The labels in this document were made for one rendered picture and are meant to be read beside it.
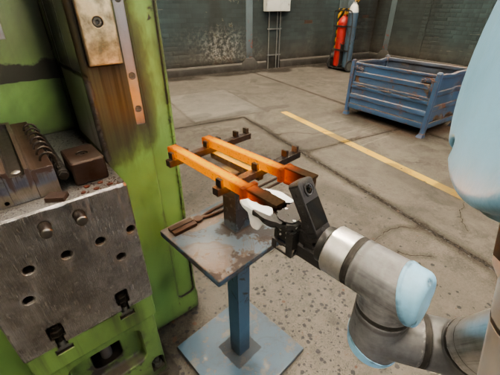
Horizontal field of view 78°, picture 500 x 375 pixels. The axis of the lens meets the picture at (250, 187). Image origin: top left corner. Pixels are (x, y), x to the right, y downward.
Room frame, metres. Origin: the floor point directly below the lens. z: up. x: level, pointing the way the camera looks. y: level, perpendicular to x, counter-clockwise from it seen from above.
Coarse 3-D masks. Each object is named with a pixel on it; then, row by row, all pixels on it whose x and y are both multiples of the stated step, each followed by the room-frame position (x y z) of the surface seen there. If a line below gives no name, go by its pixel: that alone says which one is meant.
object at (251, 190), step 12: (180, 156) 0.77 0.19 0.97; (192, 156) 0.75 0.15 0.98; (204, 168) 0.68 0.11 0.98; (216, 168) 0.68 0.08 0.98; (228, 180) 0.62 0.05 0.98; (240, 180) 0.62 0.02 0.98; (240, 192) 0.57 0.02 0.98; (252, 192) 0.56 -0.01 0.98; (264, 192) 0.56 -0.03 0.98; (264, 204) 0.54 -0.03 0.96; (276, 204) 0.51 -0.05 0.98
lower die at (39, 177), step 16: (16, 128) 0.93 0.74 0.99; (16, 144) 0.78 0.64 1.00; (32, 144) 0.80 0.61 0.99; (0, 160) 0.68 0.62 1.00; (32, 160) 0.70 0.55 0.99; (48, 160) 0.70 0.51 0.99; (0, 176) 0.62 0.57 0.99; (16, 176) 0.63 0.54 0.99; (32, 176) 0.65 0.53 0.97; (48, 176) 0.66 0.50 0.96; (0, 192) 0.60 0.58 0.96; (16, 192) 0.62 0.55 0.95; (32, 192) 0.64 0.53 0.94; (48, 192) 0.66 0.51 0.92; (0, 208) 0.59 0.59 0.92
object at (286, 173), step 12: (216, 144) 0.84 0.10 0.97; (228, 144) 0.83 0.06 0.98; (240, 156) 0.77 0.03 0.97; (252, 156) 0.75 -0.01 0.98; (264, 168) 0.71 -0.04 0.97; (276, 168) 0.68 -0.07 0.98; (288, 168) 0.66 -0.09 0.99; (300, 168) 0.66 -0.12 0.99; (288, 180) 0.66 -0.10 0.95; (312, 180) 0.61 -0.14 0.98
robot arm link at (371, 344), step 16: (352, 320) 0.35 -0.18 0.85; (368, 320) 0.31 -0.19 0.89; (352, 336) 0.33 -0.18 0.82; (368, 336) 0.31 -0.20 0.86; (384, 336) 0.30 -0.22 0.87; (400, 336) 0.30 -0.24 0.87; (416, 336) 0.30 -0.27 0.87; (368, 352) 0.30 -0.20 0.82; (384, 352) 0.30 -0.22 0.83; (400, 352) 0.29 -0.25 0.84; (416, 352) 0.29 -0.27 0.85
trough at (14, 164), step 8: (0, 128) 0.94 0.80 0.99; (0, 136) 0.88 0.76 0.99; (8, 136) 0.88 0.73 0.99; (0, 144) 0.81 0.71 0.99; (8, 144) 0.81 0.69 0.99; (0, 152) 0.75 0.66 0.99; (8, 152) 0.76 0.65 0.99; (8, 160) 0.71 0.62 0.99; (16, 160) 0.71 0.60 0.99; (8, 168) 0.67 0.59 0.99; (16, 168) 0.67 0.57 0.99; (8, 176) 0.62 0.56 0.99
